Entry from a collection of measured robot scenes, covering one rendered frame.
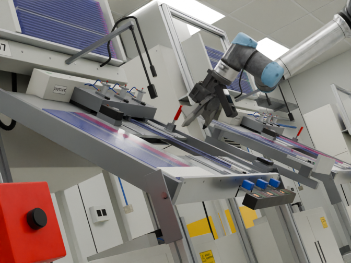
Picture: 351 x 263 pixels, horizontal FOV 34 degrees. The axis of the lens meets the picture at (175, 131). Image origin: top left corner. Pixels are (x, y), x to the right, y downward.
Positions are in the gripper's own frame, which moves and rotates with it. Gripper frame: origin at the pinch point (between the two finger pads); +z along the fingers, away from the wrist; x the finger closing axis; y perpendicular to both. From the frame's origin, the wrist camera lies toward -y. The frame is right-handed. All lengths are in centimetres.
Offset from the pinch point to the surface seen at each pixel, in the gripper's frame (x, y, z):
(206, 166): 12.6, -16.3, 2.9
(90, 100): 16.8, 30.4, 11.1
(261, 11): -440, 218, -39
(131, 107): -0.3, 25.8, 8.8
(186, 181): 45, -27, -1
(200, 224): -284, 76, 142
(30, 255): 89, -28, 14
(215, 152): -19.2, -3.5, 6.6
